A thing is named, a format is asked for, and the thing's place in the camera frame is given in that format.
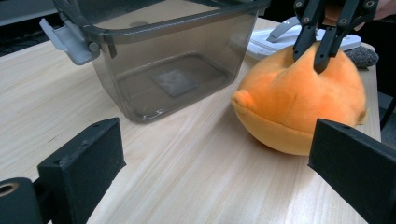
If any grey translucent storage box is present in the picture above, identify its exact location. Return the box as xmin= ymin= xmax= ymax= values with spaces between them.
xmin=39 ymin=0 xmax=272 ymax=124

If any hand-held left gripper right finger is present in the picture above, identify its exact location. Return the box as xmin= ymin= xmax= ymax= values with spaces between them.
xmin=307 ymin=118 xmax=396 ymax=224

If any grey fuzzy cloth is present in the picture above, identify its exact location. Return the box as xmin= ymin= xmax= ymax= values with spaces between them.
xmin=344 ymin=46 xmax=380 ymax=70

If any orange plush toy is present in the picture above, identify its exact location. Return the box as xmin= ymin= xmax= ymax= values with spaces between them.
xmin=231 ymin=41 xmax=369 ymax=157

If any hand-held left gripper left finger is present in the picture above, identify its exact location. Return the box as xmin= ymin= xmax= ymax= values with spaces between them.
xmin=36 ymin=117 xmax=127 ymax=224

